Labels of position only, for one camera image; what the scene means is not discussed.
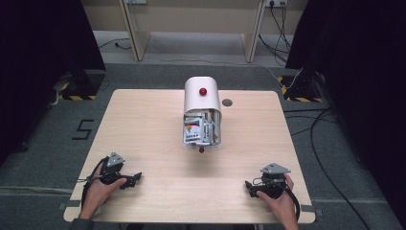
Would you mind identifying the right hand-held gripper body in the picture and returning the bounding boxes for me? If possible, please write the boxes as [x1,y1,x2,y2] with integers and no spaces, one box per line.
[253,162,292,199]

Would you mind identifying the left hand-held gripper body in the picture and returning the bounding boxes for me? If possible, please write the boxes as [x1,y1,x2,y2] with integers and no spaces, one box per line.
[98,151,129,187]

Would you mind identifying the white roll-top box red knobs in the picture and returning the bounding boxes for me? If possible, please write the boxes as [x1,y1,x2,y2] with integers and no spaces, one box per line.
[182,76,224,154]

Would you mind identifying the person's right hand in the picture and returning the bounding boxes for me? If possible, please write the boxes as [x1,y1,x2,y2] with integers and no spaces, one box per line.
[256,173,300,230]

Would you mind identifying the person's left hand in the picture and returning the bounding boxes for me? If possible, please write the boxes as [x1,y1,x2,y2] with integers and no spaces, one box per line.
[79,162,128,221]

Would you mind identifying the white packet red edge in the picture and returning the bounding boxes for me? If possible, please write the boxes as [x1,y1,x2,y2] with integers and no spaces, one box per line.
[209,109,222,142]

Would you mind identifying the white packet dark squares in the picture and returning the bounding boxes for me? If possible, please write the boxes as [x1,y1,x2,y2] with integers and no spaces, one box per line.
[200,120,214,143]

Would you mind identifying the white packet colourful print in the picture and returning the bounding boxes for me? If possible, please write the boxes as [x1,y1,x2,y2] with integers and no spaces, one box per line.
[183,117,203,144]

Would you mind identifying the black stand base hazard tape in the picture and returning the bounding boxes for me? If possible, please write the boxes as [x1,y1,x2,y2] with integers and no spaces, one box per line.
[52,69,106,102]
[276,70,326,104]

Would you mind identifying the black curtain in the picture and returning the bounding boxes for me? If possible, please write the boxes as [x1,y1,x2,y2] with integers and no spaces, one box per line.
[0,0,107,167]
[284,0,406,222]

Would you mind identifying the light wooden desk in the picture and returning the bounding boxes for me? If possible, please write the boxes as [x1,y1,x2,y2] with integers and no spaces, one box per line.
[119,0,268,64]

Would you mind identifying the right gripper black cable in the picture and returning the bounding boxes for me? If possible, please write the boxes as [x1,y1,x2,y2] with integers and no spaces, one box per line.
[282,184,302,222]

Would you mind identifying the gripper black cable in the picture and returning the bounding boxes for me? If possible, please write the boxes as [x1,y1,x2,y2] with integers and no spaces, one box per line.
[76,155,110,210]
[282,184,302,222]

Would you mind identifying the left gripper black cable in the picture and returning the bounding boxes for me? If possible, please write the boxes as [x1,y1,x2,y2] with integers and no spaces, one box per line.
[76,155,110,210]

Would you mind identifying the long black floor cable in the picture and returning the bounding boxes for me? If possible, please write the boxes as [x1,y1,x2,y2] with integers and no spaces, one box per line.
[282,107,372,230]

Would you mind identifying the thin black floor cable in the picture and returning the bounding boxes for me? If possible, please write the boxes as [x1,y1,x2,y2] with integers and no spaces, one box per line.
[98,37,132,52]

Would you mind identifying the bundle of black cables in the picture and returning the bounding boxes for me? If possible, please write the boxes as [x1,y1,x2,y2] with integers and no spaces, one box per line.
[258,2,293,67]

